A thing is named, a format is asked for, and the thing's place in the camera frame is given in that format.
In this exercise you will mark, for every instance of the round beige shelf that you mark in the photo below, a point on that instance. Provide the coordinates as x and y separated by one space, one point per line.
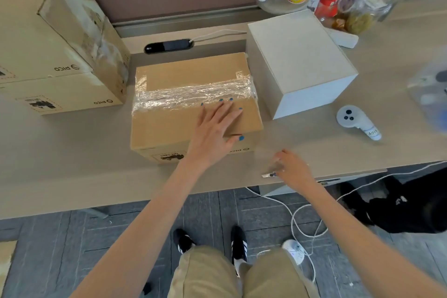
279 6

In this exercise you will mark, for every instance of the black desk power socket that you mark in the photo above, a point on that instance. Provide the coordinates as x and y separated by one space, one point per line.
167 46

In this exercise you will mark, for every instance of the person's right forearm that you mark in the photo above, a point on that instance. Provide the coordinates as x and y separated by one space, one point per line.
366 245

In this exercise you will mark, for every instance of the white box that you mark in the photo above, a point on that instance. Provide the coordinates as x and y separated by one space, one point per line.
297 46

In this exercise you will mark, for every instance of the clear plastic cup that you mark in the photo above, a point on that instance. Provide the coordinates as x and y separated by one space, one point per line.
347 1

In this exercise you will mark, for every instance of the white utility knife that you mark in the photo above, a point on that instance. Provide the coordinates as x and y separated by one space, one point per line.
269 175

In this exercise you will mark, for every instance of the clear bag of snacks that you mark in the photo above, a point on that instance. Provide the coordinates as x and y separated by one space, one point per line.
361 22

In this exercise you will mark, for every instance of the white round floor object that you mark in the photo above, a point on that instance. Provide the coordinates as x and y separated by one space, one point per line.
293 250

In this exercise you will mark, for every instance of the white power strip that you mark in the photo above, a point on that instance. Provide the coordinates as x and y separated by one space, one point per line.
344 39

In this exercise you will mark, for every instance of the white handheld controller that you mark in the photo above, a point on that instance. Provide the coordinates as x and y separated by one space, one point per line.
349 116

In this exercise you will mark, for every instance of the person's right hand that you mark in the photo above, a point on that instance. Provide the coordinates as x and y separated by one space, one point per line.
297 172

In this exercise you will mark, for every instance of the person's left hand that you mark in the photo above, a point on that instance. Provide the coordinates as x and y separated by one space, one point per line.
211 137

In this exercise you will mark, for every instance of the black striped shoe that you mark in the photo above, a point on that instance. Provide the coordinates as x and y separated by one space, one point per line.
239 245
183 240

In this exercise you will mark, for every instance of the brown cardboard box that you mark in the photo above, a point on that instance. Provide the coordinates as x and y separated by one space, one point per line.
77 95
7 263
28 36
164 126

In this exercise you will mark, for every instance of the person's left forearm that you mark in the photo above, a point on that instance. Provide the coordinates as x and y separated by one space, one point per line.
139 238

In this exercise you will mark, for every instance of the small black floor object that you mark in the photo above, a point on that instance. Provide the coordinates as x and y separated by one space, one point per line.
147 288

